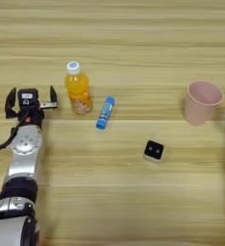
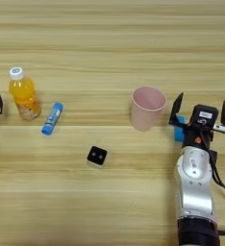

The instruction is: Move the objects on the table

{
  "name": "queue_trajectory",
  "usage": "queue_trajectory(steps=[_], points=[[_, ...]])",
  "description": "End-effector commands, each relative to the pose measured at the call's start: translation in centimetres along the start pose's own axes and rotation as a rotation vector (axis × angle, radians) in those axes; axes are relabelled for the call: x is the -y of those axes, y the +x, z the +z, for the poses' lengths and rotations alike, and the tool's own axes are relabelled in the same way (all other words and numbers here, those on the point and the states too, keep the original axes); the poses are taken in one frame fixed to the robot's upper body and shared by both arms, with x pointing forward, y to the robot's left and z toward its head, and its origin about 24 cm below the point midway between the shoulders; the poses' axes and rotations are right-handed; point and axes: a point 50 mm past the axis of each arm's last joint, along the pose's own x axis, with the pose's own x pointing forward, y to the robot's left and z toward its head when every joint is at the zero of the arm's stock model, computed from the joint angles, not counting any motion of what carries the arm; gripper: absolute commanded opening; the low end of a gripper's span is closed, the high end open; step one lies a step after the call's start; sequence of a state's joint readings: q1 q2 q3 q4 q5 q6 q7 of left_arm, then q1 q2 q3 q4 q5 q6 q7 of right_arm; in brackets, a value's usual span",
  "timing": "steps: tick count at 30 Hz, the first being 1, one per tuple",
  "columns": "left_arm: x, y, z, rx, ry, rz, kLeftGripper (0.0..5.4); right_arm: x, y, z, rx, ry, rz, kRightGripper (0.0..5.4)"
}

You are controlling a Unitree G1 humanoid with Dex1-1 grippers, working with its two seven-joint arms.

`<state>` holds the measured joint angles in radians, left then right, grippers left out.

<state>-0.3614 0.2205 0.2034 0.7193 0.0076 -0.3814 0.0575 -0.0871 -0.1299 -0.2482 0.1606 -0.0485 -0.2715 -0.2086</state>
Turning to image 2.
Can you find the small black and white cube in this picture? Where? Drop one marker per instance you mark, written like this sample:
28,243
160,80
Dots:
97,156

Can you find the orange juice bottle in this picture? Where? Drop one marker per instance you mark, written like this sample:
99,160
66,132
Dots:
24,94

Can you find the pink plastic cup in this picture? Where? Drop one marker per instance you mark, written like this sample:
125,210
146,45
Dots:
148,109

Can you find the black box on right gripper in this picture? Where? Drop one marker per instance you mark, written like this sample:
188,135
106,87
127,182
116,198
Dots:
204,113

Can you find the blue rectangular block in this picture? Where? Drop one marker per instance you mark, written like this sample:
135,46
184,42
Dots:
180,131

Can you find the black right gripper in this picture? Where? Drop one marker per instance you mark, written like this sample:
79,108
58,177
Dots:
194,137

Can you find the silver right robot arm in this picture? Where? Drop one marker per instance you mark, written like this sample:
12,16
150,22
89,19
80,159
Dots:
196,192

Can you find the blue glue stick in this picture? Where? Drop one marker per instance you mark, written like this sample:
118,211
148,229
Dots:
52,118

